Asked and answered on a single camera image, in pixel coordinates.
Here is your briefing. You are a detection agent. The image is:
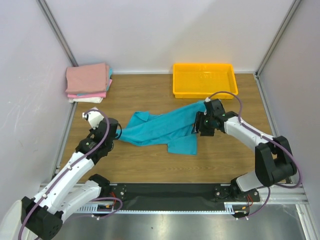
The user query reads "dusty pink folded shirt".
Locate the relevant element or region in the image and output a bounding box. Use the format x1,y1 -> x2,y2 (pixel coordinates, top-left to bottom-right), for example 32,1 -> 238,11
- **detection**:
65,63 -> 110,95

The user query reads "right aluminium corner post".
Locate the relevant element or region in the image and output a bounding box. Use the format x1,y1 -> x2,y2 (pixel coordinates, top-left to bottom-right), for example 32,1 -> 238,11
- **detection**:
255,0 -> 303,78

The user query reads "white folded shirt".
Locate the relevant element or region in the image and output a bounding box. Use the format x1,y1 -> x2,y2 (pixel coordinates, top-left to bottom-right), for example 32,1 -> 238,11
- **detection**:
68,97 -> 104,104

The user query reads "aluminium frame rail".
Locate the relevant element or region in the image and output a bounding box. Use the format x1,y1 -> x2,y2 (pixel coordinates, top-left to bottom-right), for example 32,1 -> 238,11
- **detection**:
34,182 -> 310,204

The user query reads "light blue folded shirt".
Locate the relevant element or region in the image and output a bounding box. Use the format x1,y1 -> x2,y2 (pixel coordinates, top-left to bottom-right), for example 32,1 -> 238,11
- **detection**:
76,68 -> 113,97

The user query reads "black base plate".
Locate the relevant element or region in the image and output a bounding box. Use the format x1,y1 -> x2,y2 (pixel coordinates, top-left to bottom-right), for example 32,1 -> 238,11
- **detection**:
110,186 -> 260,211

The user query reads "left aluminium corner post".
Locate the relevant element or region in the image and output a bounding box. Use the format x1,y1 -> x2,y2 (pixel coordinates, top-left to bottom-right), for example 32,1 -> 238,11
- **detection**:
36,0 -> 79,67

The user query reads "teal t shirt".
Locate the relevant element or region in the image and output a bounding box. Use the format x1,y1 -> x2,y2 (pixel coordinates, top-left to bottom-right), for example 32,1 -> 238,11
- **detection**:
120,101 -> 205,155

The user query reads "yellow plastic tray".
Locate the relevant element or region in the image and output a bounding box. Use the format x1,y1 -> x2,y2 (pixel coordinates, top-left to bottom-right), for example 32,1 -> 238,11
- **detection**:
172,63 -> 239,100

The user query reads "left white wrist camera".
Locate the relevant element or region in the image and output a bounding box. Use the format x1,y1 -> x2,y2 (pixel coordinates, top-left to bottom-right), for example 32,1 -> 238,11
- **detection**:
82,107 -> 105,129

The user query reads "bright pink folded shirt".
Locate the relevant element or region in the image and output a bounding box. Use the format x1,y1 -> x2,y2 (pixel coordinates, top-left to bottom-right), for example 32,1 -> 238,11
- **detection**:
67,78 -> 113,99

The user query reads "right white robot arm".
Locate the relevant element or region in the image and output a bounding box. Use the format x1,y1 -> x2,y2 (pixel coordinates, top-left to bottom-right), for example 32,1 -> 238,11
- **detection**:
192,98 -> 298,201

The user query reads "aluminium corner post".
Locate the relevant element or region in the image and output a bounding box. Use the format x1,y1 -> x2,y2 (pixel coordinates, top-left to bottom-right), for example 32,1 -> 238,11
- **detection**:
36,0 -> 79,67
255,0 -> 303,78

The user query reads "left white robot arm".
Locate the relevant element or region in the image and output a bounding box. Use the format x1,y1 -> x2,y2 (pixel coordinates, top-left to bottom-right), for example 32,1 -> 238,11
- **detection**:
18,118 -> 123,240

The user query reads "white slotted cable duct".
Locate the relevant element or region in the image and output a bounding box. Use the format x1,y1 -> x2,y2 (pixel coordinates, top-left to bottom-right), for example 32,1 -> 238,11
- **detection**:
75,203 -> 235,215

